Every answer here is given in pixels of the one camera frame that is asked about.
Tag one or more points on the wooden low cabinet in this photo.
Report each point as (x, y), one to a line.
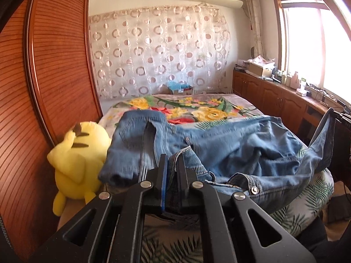
(274, 96)

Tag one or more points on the white patterned window curtain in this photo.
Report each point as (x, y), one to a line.
(255, 22)

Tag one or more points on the wooden slatted wardrobe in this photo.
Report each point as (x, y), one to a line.
(54, 60)

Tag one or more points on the dark cloth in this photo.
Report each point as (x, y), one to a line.
(318, 241)

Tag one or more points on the circle-patterned sheer curtain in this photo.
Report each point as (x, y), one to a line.
(153, 54)

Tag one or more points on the wooden-framed window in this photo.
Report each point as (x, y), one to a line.
(301, 46)

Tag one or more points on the floral blanket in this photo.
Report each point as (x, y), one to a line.
(208, 109)

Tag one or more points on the blue denim pants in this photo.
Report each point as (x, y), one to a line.
(219, 142)

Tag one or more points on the yellow plush toy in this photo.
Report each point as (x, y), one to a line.
(74, 159)

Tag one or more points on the cardboard box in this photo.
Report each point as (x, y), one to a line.
(257, 70)

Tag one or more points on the white power strip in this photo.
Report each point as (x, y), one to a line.
(319, 91)

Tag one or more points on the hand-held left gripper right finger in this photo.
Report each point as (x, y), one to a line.
(179, 182)

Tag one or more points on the dark bag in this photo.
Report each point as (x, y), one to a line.
(340, 209)

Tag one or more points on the leaf-print bedsheet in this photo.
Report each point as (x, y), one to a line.
(315, 194)

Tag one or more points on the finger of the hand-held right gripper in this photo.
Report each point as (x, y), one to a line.
(341, 117)

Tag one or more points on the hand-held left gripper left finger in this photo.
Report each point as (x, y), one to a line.
(164, 182)

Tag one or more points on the box with blue cloth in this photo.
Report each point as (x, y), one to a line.
(179, 88)

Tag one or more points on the pale pink bottle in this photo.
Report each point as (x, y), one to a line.
(295, 80)

